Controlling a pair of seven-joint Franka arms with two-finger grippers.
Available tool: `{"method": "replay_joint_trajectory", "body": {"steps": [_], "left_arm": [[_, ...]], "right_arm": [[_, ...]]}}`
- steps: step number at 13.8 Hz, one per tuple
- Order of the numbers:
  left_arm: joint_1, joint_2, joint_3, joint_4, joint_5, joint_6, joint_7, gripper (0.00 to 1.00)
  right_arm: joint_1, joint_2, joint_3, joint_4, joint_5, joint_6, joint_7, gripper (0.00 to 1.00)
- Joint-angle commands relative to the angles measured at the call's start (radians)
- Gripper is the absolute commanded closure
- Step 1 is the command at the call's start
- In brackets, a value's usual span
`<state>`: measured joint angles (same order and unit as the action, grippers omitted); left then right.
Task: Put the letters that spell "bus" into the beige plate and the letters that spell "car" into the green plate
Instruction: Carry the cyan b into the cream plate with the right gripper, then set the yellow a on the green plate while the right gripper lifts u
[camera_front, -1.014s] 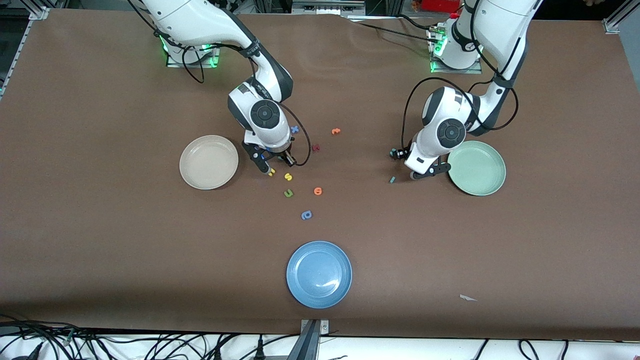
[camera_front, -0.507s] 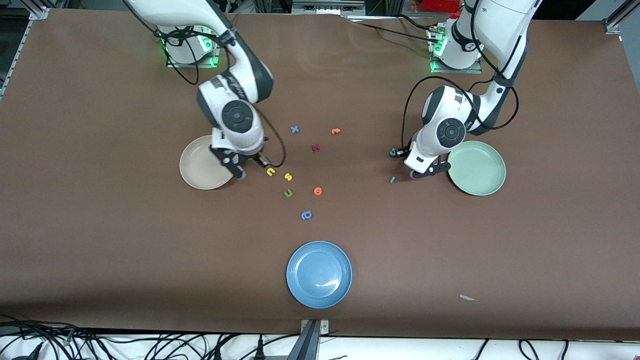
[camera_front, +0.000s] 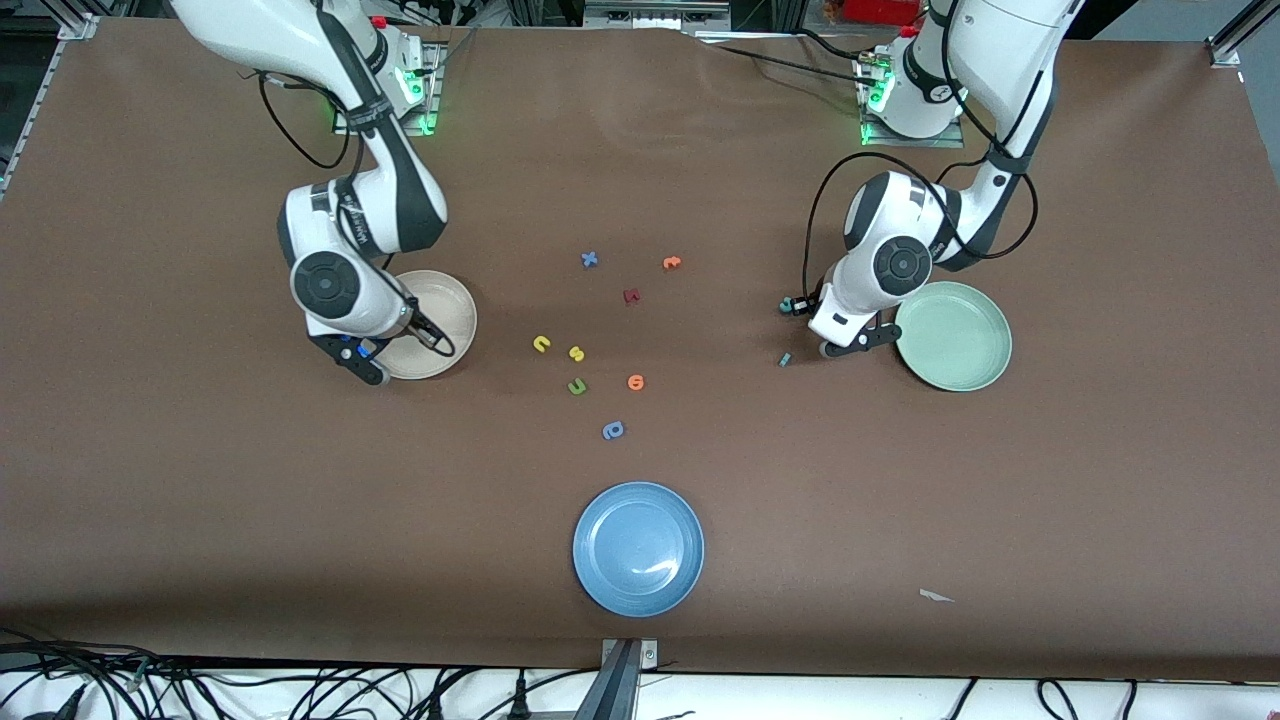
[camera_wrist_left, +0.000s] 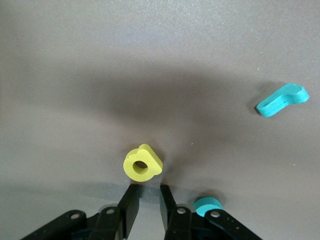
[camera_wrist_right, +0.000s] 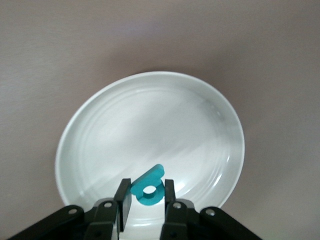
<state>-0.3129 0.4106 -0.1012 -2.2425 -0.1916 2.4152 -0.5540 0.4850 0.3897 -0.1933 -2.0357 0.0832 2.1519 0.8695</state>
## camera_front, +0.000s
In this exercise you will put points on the white paper scrap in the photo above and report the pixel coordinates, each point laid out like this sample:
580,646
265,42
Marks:
935,596

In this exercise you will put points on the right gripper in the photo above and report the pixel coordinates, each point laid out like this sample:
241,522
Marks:
419,325

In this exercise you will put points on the black power plug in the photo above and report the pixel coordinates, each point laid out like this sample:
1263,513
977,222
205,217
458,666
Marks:
520,698

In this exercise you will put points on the blue plate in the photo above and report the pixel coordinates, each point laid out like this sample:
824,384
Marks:
638,549

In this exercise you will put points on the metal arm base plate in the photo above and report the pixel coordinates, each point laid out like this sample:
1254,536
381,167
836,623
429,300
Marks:
430,100
915,142

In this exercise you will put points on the aluminium frame corner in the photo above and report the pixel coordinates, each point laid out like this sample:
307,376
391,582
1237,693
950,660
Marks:
1225,50

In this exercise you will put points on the beige brown plate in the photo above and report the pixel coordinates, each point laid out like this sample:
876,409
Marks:
445,295

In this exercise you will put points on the brown table cover sheet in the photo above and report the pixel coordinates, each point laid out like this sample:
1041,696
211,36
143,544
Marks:
300,500

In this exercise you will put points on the grey metal frame bracket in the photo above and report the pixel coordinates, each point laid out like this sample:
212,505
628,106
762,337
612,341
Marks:
625,680

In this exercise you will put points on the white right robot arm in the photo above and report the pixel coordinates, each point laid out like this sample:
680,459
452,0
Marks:
260,35

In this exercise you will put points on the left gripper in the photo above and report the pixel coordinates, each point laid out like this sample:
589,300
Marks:
812,303

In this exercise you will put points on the grey metal rack frame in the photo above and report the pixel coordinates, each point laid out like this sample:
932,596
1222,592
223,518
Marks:
655,12

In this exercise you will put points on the green plate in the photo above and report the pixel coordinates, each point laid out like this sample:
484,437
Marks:
955,340

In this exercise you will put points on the aluminium frame rail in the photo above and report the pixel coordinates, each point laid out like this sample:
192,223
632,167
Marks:
78,25

